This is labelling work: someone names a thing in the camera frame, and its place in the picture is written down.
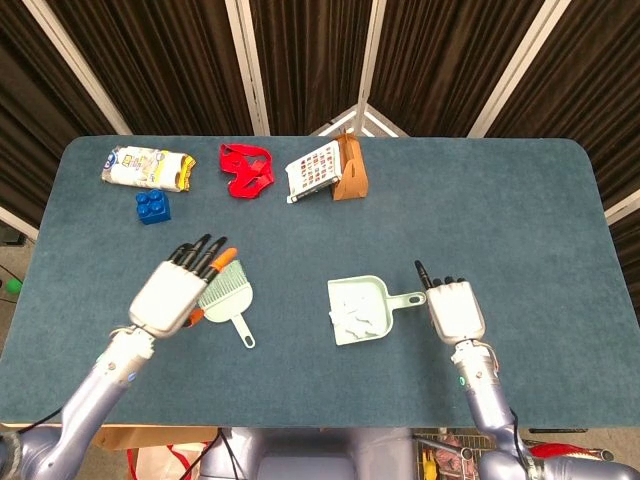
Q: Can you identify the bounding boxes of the white red shopping bag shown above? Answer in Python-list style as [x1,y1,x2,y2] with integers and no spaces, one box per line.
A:
[127,442,214,480]

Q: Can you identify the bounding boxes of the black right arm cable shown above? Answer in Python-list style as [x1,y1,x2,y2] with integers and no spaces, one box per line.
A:
[508,408,529,464]

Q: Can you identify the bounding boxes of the teal felt table mat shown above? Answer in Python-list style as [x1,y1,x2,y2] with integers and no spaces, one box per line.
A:
[0,135,632,429]

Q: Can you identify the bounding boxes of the red cloth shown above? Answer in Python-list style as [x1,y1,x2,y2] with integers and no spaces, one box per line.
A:
[219,143,276,199]

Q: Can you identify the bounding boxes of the white partition foot frame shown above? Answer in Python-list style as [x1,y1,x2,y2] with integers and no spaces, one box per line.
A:
[309,104,411,139]

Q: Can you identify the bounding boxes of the white printed card box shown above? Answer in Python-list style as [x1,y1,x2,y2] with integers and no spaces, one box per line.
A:
[285,140,345,205]

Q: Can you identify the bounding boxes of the wire mesh basket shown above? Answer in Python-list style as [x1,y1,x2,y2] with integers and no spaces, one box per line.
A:
[412,428,501,480]

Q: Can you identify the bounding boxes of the lavender robot torso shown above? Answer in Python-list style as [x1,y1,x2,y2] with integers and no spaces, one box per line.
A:
[199,427,416,480]

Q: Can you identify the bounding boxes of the white partition frame post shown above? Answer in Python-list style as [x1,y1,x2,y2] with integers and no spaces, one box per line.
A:
[224,0,272,136]
[22,0,132,135]
[468,0,571,139]
[355,0,387,136]

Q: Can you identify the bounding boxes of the yellow white snack bag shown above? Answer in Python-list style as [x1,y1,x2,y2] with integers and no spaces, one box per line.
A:
[101,145,197,193]

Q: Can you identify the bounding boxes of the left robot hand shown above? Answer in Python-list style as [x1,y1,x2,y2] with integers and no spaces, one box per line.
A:
[128,233,237,340]

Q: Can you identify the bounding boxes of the white paper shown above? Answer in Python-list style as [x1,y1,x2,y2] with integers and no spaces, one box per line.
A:
[328,294,386,339]

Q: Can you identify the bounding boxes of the dark brown curtain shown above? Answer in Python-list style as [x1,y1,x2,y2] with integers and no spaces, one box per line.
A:
[0,0,640,241]

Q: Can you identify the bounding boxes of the blue building block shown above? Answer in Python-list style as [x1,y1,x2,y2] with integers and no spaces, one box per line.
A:
[135,189,173,226]

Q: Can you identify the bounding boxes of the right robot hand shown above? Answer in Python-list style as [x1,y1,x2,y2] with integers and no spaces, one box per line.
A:
[413,259,487,345]

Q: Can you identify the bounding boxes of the mint green dustpan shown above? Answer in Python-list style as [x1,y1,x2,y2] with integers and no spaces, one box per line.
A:
[327,274,427,347]

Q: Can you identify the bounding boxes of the brown cardboard carrier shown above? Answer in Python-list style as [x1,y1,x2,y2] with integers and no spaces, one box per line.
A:
[332,132,370,202]

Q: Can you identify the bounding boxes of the black torso cable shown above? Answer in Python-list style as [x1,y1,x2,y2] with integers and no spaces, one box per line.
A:
[218,427,242,480]

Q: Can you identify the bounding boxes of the mint green hand broom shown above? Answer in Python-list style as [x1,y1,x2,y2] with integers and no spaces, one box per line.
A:
[197,259,257,350]

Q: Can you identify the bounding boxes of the cardboard box under table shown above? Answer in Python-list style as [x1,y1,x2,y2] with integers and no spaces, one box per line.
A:
[94,426,219,451]

